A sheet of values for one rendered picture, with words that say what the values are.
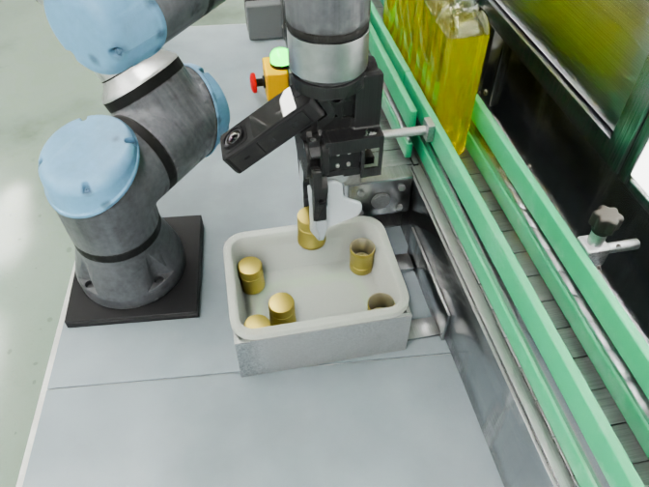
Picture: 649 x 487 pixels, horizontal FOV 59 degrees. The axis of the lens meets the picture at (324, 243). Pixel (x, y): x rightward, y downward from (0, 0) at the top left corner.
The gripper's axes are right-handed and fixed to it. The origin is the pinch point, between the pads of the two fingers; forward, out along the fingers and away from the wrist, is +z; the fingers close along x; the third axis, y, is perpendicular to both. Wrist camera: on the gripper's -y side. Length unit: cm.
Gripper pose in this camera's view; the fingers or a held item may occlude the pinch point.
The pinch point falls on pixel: (310, 220)
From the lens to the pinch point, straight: 68.7
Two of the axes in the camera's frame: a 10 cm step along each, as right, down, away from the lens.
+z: 0.0, 6.8, 7.3
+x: -2.2, -7.1, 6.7
